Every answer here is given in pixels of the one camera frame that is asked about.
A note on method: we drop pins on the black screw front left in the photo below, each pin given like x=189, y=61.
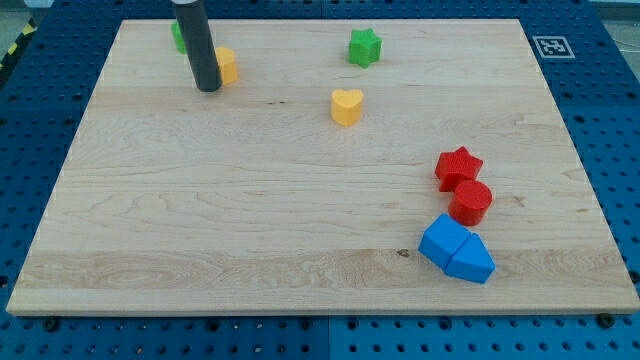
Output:
x=51, y=324

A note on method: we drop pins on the blue cube block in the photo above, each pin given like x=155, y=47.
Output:
x=441, y=240

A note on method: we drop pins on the green block behind rod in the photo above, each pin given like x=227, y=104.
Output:
x=177, y=37

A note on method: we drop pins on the green star block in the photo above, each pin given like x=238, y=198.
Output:
x=364, y=47

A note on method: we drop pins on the black screw front right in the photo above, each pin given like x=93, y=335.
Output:
x=606, y=320

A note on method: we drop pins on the red star block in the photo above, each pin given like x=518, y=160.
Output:
x=456, y=166

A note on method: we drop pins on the yellow heart block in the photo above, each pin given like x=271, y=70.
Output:
x=346, y=106

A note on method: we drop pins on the black screw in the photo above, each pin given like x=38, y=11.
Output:
x=51, y=324
x=606, y=320

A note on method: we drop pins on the yellow black hazard tape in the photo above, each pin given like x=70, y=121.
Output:
x=18, y=47

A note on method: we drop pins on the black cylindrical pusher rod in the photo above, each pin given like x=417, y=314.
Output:
x=193, y=23

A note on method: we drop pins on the white fiducial marker tag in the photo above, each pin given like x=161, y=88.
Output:
x=553, y=47

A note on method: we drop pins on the red cylinder block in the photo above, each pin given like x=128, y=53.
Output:
x=470, y=202

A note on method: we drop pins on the blue triangle block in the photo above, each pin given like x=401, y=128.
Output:
x=472, y=261

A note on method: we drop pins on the yellow block behind rod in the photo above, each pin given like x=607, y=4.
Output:
x=226, y=59

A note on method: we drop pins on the wooden board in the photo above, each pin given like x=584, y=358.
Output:
x=252, y=201

